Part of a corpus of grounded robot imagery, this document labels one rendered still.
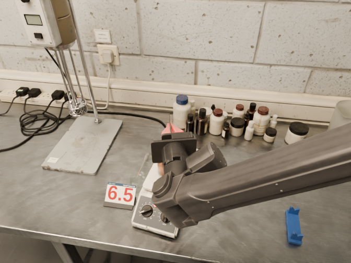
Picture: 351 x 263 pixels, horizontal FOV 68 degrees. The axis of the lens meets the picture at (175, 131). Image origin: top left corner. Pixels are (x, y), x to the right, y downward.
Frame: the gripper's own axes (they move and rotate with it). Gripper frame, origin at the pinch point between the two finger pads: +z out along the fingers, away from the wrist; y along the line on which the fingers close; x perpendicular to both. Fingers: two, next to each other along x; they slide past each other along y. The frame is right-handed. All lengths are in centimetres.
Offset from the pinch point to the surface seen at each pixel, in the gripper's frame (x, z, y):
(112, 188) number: 22.8, 0.7, 17.7
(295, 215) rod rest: 24.7, -13.6, -34.3
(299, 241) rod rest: 24.8, -21.0, -31.5
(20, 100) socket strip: 24, 58, 63
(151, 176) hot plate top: 16.9, -0.8, 5.8
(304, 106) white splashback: 17, 29, -57
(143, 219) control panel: 22.2, -11.3, 8.6
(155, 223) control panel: 22.2, -12.9, 5.4
